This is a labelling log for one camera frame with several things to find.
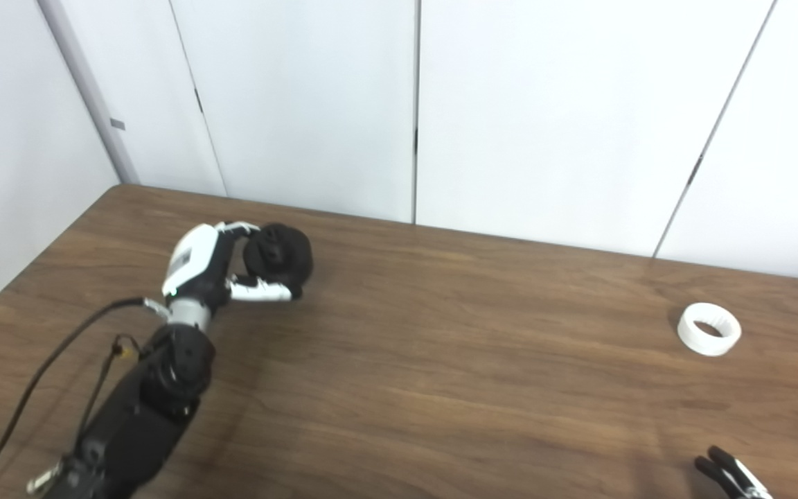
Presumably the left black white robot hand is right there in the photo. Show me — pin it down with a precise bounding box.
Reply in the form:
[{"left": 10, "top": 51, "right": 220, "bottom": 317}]
[{"left": 161, "top": 221, "right": 303, "bottom": 310}]

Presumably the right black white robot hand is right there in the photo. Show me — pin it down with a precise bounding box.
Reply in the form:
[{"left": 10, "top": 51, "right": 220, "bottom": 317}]
[{"left": 693, "top": 445, "right": 777, "bottom": 499}]

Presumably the round black plastic part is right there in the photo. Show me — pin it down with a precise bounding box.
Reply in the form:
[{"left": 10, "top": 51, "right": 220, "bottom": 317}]
[{"left": 243, "top": 222, "right": 314, "bottom": 299}]

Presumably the white toothed plastic ring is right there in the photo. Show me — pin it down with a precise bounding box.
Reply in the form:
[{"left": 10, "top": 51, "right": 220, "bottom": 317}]
[{"left": 677, "top": 302, "right": 743, "bottom": 357}]

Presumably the thin left wire yellow connector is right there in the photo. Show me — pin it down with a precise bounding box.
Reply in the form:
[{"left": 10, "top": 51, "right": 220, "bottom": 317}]
[{"left": 73, "top": 335, "right": 145, "bottom": 444}]

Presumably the thick black left wrist cable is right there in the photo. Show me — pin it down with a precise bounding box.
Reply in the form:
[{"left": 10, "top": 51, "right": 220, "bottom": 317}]
[{"left": 0, "top": 298, "right": 168, "bottom": 499}]

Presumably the grey wall corner post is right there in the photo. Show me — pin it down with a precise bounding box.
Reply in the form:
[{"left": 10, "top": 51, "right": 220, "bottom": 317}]
[{"left": 37, "top": 0, "right": 141, "bottom": 185}]

